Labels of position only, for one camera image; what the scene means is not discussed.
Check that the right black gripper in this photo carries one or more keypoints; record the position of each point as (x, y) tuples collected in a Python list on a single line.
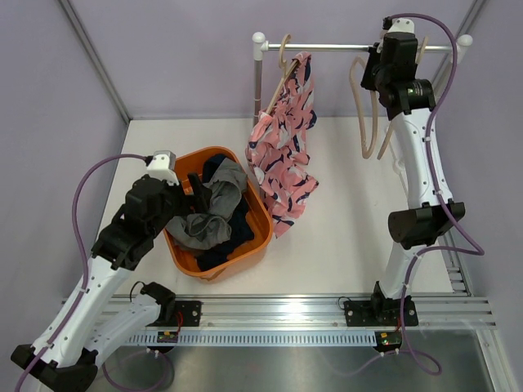
[(374, 55)]

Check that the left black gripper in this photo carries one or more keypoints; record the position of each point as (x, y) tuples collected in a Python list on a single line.
[(190, 205)]

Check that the grey fabric shorts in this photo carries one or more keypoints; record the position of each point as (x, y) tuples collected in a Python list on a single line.
[(202, 231)]

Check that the navy blue mesh shorts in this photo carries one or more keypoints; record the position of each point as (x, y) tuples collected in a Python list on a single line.
[(240, 229)]

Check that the beige hanger of navy shorts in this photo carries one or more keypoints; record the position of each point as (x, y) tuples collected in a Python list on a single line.
[(394, 78)]

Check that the beige hanger of grey shorts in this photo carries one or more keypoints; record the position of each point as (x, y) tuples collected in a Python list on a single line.
[(367, 149)]

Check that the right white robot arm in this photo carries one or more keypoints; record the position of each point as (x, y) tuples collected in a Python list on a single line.
[(431, 210)]

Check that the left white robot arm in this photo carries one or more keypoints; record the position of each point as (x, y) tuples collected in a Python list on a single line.
[(68, 355)]

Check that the pink shark print shorts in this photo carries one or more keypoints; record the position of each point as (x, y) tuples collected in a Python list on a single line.
[(276, 151)]

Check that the beige hanger under pink shorts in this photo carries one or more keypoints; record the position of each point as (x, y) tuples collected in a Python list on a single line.
[(286, 68)]

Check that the orange plastic laundry basket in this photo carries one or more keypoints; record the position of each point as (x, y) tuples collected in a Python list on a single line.
[(243, 257)]

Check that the metal clothes rack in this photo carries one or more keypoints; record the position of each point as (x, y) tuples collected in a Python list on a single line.
[(261, 45)]

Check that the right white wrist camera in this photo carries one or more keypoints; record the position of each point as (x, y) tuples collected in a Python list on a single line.
[(402, 25)]

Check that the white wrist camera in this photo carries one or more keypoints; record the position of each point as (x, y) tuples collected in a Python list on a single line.
[(161, 166), (402, 25)]

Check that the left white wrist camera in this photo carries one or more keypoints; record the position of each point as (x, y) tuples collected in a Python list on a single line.
[(161, 166)]

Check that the white slotted cable duct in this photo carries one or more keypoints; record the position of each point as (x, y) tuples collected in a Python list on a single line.
[(358, 338)]

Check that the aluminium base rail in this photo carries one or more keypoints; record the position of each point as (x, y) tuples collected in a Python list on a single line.
[(324, 311)]

